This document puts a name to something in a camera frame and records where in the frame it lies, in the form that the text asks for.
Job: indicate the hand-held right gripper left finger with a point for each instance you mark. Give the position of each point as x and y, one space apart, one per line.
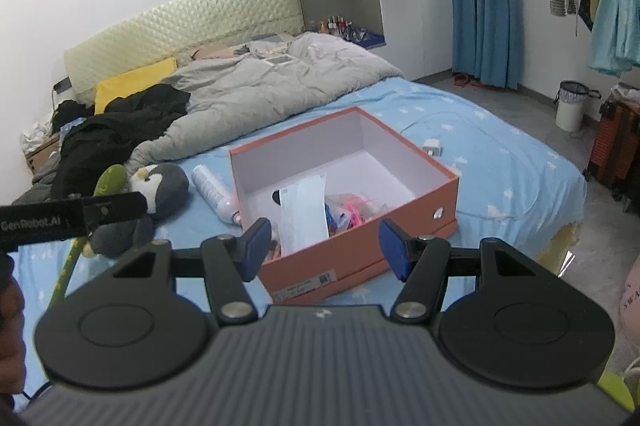
255 246

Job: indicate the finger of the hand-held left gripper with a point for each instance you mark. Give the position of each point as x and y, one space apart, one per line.
117 208

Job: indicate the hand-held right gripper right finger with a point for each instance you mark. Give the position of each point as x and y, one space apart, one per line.
395 251

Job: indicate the green plush stick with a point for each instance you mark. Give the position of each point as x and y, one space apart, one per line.
112 180

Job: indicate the orange cardboard box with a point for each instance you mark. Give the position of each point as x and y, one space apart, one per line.
360 266

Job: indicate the grey penguin plush toy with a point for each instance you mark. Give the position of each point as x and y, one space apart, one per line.
167 188

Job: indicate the yellow duck pink toy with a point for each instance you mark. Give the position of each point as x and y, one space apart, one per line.
357 212

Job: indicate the blue face mask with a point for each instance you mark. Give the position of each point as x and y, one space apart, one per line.
302 216

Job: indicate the blue white mask packaging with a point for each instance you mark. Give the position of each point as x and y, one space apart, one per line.
336 216

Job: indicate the person's left hand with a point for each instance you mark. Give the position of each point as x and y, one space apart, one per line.
12 341

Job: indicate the dark grey blanket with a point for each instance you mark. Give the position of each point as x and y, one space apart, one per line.
37 186

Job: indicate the white spray bottle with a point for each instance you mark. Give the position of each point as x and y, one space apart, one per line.
212 193

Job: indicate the brown cardboard box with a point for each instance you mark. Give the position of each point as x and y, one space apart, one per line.
44 156

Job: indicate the black clothes pile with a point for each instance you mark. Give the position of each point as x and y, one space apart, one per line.
115 126

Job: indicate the white crumpled cloth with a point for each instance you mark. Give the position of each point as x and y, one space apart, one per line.
37 133

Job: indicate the small black cloth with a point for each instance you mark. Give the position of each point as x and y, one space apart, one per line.
72 113

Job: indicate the white charger plug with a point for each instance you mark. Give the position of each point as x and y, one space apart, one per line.
434 147

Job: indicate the yellow pillow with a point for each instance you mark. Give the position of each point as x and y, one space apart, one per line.
132 86

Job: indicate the light blue patterned bedsheet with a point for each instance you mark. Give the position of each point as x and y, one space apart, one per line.
500 186

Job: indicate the grey quilt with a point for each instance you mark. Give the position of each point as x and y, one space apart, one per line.
280 91

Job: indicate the red slippers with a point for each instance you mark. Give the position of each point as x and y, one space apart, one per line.
461 79

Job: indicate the cream padded headboard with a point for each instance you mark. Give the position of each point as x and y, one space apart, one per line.
200 21

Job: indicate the white trash bin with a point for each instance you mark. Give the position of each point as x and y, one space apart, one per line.
574 106

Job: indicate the row of small bottles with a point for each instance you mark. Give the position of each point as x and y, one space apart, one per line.
340 26

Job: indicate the pink printed bag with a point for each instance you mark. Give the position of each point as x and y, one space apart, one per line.
629 301

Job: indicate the red brown suitcase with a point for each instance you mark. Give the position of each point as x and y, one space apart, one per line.
617 146

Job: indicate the black wall charger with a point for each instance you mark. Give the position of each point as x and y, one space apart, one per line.
62 84

